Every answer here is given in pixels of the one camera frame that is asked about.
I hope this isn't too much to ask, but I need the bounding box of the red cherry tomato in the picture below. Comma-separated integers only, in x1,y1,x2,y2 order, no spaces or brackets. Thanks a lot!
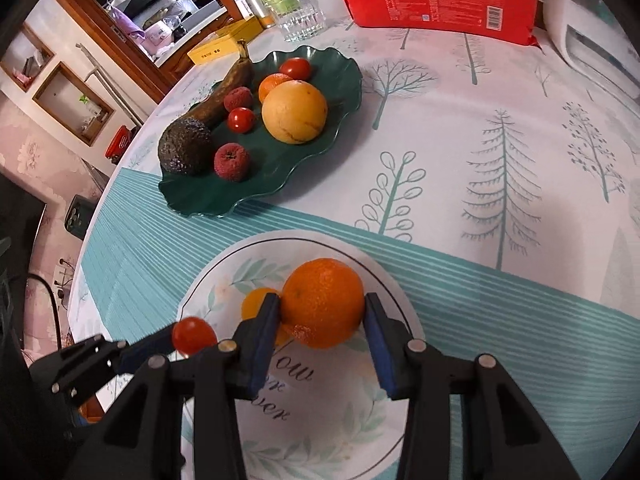
227,107,256,134
279,58,314,81
171,316,218,356

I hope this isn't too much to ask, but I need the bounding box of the small yellow kumquat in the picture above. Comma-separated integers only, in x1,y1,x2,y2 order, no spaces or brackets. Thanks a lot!
241,287,292,348

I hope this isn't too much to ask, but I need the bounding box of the dark avocado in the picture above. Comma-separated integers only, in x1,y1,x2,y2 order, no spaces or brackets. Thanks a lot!
157,117,215,177

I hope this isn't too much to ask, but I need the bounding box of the red lychee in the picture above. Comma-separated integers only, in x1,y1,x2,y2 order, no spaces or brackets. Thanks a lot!
224,87,254,113
214,143,250,182

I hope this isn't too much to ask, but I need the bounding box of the overripe brown banana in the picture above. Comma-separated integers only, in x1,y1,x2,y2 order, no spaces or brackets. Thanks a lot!
184,40,254,124

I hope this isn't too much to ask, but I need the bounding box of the large yellow orange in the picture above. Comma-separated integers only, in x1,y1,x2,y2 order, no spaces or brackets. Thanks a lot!
262,80,329,144

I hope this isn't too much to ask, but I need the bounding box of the small orange tangerine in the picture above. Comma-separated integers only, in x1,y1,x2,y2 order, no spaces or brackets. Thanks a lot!
258,73,292,103

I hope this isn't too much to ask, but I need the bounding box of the teal striped table runner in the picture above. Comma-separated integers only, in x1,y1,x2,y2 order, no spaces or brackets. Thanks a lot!
80,169,639,479

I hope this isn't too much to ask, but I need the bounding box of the white printed round plate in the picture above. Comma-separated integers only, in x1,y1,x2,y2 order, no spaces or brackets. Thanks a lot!
177,230,424,479

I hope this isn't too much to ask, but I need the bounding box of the red trash bin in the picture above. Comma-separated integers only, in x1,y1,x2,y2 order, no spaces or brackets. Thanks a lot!
104,126,134,165

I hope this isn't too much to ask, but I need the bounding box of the dark green leaf plate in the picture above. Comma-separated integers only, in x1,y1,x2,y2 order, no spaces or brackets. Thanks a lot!
158,46,362,217

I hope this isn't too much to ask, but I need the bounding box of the wooden cabinet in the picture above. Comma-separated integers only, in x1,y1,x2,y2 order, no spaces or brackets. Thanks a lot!
56,0,241,102

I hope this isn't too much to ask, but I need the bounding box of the yellow flat box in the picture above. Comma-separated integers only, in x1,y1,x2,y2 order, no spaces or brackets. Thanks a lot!
188,16,264,65

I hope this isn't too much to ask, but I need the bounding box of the small metal can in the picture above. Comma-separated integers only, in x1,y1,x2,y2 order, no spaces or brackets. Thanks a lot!
245,0,276,29

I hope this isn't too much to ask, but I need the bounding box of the white countertop appliance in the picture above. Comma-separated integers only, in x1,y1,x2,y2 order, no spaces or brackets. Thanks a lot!
544,0,639,113

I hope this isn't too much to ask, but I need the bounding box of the clear drinking glass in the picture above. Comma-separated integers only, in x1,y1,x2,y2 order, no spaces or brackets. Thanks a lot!
271,0,326,42

